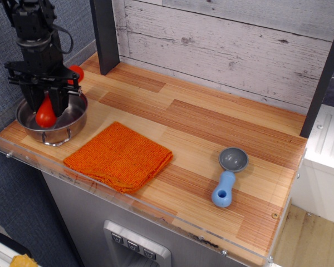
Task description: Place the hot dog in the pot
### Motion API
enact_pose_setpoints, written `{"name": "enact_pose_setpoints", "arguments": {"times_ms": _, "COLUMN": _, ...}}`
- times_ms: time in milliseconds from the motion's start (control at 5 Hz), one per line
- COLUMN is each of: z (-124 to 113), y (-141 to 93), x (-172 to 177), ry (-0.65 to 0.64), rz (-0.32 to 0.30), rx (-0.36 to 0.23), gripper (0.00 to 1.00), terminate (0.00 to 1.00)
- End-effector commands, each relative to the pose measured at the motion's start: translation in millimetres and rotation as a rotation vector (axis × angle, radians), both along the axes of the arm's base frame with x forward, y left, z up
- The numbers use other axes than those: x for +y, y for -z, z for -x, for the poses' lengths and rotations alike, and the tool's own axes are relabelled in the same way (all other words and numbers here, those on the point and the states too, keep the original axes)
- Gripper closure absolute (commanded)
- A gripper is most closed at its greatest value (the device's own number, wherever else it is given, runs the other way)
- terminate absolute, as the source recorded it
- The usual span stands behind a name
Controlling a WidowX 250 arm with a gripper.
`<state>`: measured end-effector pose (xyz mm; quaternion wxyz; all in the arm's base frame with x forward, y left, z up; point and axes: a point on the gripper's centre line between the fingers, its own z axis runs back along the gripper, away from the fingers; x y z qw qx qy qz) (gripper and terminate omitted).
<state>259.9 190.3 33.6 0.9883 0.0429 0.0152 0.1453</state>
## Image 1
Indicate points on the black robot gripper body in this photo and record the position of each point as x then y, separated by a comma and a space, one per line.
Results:
43, 67

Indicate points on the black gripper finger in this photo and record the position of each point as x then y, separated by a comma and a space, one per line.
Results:
34, 94
59, 100

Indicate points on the red toy hot dog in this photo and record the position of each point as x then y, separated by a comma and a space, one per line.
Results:
45, 116

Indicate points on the orange cloth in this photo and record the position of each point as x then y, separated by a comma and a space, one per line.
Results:
120, 158

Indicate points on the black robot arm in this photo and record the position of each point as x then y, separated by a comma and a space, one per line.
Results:
34, 24

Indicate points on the stainless steel pot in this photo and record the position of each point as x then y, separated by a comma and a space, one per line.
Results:
68, 125

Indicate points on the clear acrylic edge guard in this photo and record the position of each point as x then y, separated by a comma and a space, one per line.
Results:
196, 123

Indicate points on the grey toy fridge cabinet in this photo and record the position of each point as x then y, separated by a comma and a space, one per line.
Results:
84, 215

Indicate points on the silver dispenser button panel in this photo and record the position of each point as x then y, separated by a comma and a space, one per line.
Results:
128, 248

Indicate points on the yellow tape piece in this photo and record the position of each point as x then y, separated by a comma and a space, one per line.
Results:
23, 261

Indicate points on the blue grey ice cream scoop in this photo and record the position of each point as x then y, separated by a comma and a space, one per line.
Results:
232, 160

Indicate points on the white ridged cabinet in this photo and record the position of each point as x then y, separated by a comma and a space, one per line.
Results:
313, 187

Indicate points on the black base post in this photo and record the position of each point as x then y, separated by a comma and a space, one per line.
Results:
105, 34

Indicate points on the black vertical post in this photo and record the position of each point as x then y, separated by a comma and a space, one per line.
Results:
319, 94

